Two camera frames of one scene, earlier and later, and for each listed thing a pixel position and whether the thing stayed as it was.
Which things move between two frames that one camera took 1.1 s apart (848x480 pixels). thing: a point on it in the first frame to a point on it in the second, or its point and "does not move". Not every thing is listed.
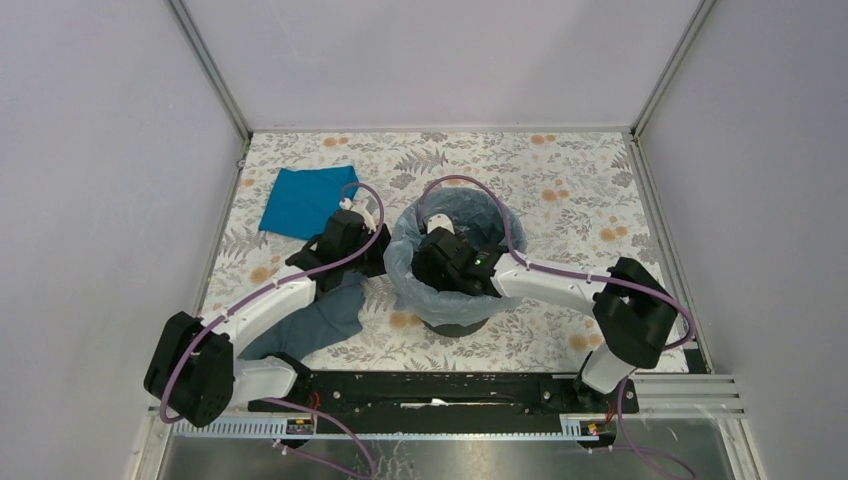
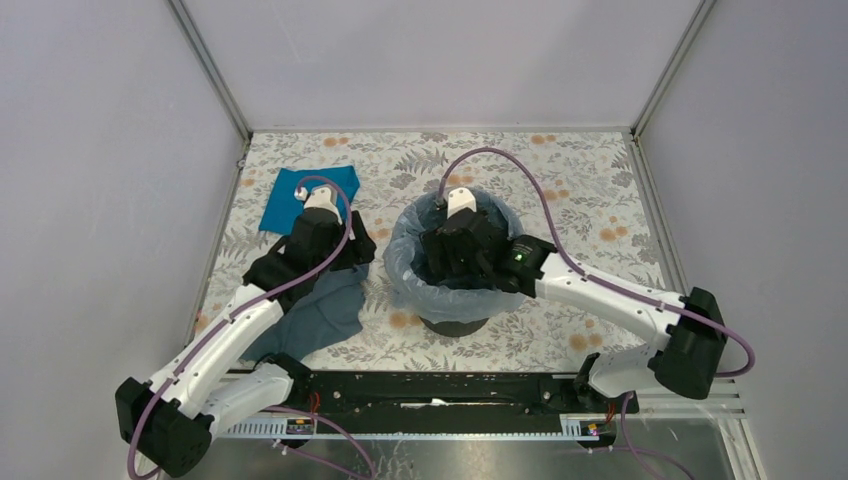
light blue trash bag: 481,215 does not move
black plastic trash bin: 453,329 does not move
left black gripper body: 373,262 to 360,253
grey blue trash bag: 334,313 does not move
